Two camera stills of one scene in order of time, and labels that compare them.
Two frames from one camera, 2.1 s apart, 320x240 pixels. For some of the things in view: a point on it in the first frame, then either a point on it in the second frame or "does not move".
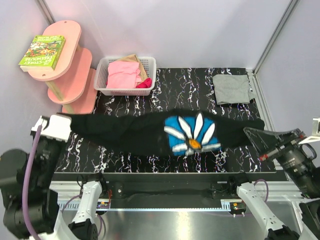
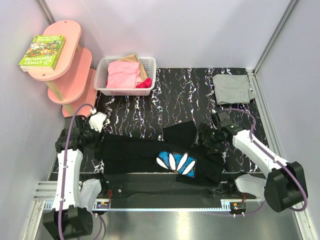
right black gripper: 268,141 -> 205,129
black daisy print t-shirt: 165,133 -> 174,151
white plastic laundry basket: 149,64 does not move
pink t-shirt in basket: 123,75 does not move
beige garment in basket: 133,58 does not move
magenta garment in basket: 146,83 does not move
